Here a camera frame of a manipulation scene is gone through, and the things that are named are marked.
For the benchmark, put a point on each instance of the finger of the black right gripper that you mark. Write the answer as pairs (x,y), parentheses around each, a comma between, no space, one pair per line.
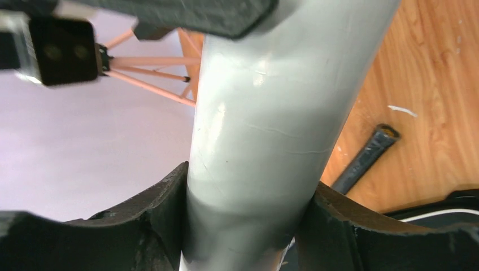
(226,19)

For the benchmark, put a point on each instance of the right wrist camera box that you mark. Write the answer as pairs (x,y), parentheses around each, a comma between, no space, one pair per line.
(48,50)

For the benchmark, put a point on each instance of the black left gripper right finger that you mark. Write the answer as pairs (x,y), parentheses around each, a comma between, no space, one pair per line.
(337,233)

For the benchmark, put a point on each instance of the black racket cover bag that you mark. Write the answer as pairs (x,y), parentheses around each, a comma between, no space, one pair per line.
(459,207)

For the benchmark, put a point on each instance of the white shuttlecock tube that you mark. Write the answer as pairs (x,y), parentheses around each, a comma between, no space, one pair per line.
(269,111)

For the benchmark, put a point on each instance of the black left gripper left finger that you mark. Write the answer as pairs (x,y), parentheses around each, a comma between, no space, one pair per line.
(144,232)

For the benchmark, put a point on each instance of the white racket on bag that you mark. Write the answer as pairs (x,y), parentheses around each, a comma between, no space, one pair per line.
(382,138)

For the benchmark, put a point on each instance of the pink music stand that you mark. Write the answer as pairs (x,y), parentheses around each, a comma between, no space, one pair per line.
(183,68)

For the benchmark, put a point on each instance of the white paper scrap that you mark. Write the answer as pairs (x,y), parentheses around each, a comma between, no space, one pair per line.
(401,109)

